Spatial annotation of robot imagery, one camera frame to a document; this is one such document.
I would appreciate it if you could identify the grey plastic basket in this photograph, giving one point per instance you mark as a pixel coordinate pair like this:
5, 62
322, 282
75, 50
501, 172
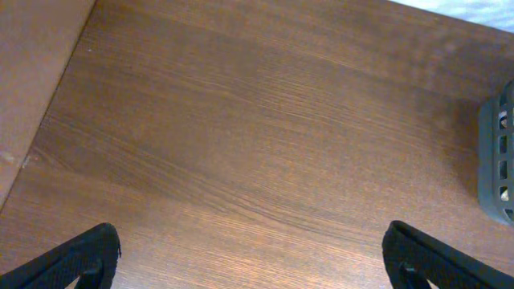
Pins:
495, 151

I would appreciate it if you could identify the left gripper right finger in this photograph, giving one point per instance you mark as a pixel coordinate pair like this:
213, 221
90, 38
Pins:
414, 259

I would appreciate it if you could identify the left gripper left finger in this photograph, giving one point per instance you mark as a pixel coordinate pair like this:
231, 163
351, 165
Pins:
89, 260

